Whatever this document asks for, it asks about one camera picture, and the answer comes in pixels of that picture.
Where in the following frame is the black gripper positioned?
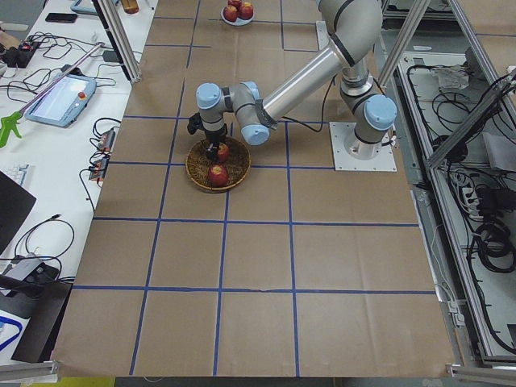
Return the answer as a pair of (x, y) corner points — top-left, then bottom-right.
(187, 114), (227, 160)

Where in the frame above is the red yellow apple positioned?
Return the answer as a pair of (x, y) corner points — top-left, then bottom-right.
(217, 143), (230, 163)

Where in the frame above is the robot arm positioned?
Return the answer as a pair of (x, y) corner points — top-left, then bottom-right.
(187, 0), (397, 160)

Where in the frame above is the wicker basket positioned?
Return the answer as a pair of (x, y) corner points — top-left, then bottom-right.
(185, 137), (251, 193)

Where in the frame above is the dark red apple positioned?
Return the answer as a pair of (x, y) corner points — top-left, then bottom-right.
(208, 164), (229, 188)

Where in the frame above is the white plate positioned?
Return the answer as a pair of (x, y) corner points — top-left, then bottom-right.
(220, 8), (254, 27)

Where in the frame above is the red apple front plate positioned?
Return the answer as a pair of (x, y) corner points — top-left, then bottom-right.
(223, 5), (239, 23)

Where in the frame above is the red apple plate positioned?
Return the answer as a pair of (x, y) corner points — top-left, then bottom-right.
(223, 5), (239, 23)
(227, 0), (242, 9)
(239, 2), (254, 20)

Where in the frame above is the red apple top plate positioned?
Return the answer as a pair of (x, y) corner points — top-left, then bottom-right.
(239, 2), (254, 20)

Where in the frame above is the red apple left plate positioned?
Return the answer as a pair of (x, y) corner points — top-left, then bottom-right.
(227, 0), (242, 9)

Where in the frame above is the teach pendant tablet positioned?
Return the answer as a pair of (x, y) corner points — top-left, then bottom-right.
(24, 75), (97, 127)

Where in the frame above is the black smartphone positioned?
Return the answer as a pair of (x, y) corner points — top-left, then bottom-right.
(45, 12), (78, 23)

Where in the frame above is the black laptop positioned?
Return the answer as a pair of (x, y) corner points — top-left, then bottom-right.
(0, 173), (36, 252)

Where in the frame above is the green reach grabber tool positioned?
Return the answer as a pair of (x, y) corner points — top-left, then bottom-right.
(0, 41), (106, 150)

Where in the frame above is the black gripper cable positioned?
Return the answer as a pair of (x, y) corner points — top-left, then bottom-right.
(281, 74), (335, 134)

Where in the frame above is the aluminium frame post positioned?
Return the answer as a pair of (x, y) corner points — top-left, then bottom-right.
(93, 0), (142, 84)

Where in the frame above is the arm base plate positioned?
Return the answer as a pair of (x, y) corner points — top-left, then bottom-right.
(329, 122), (397, 173)

